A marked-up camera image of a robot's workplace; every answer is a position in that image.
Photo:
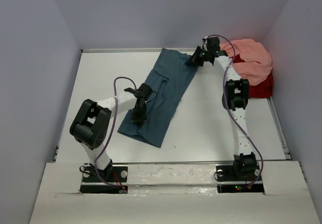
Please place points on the metal right side rail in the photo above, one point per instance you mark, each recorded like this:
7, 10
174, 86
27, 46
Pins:
285, 147

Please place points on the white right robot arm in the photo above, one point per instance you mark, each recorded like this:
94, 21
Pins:
235, 92

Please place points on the teal blue t shirt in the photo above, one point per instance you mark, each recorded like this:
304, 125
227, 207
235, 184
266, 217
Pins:
169, 78

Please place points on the metal left side rail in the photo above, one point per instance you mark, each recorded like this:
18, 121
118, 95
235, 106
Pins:
56, 149

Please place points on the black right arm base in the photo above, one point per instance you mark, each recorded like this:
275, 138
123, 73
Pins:
242, 176

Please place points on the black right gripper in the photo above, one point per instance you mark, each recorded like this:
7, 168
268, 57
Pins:
194, 61

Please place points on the pink t shirt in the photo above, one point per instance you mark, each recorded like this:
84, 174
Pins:
247, 48

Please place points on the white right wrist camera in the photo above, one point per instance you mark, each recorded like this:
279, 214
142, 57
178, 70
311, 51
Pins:
205, 46

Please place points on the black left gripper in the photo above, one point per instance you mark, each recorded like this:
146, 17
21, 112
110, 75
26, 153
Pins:
140, 121

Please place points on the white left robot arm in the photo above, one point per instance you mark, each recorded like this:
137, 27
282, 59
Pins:
90, 125

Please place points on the metal table rail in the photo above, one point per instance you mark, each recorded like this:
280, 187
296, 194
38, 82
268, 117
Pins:
128, 50
172, 163

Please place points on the metal back table rail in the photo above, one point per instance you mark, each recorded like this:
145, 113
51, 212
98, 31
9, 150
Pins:
128, 50

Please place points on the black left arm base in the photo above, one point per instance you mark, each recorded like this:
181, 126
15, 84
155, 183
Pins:
113, 181

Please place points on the metal front table rail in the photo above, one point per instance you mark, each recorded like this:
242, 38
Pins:
172, 163

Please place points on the red t shirt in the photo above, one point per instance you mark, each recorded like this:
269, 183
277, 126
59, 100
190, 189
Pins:
261, 88

